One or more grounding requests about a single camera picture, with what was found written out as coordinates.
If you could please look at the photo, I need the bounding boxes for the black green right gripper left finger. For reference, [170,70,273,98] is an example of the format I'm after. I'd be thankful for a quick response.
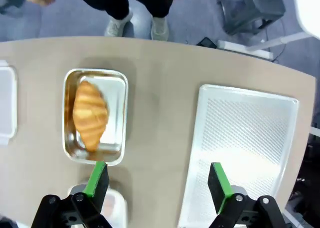
[31,160,112,228]

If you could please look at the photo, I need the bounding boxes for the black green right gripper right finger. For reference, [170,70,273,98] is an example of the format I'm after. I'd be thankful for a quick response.
[207,162,287,228]

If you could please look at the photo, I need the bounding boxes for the golden brown croissant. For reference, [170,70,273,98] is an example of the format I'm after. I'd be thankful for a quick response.
[72,80,110,152]

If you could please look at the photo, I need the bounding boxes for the rectangular stainless steel container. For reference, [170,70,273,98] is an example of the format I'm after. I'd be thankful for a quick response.
[61,68,129,166]

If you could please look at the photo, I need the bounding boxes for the white plastic container lid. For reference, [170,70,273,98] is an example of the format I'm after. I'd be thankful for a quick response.
[0,59,18,146]

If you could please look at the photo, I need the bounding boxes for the perforated aluminium baking tray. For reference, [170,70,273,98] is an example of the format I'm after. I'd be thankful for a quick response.
[177,84,300,228]

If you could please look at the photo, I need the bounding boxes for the white desk foot bar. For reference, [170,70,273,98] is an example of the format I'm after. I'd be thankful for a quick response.
[216,32,313,60]

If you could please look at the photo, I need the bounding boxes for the black power adapter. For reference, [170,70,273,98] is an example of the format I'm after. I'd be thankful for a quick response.
[196,37,218,49]

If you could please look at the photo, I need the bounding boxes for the person's grey right shoe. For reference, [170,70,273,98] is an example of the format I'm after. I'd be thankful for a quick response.
[104,11,134,38]

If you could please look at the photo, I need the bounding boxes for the person's grey shoe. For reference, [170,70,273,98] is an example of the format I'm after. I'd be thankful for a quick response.
[104,11,134,38]
[151,17,170,41]

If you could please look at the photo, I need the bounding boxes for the person's grey left shoe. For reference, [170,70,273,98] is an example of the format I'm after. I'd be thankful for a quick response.
[151,17,170,41]

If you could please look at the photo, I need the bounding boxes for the grey plastic stool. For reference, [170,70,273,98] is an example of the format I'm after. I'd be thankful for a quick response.
[216,0,287,36]

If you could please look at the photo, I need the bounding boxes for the person's dark trousers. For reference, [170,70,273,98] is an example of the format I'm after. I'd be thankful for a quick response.
[69,0,176,21]

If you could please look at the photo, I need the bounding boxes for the white rounded desk top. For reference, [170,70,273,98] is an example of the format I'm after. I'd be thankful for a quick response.
[291,0,320,40]

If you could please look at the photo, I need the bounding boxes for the thin black floor cable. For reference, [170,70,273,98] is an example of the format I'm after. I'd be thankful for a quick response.
[263,19,288,63]

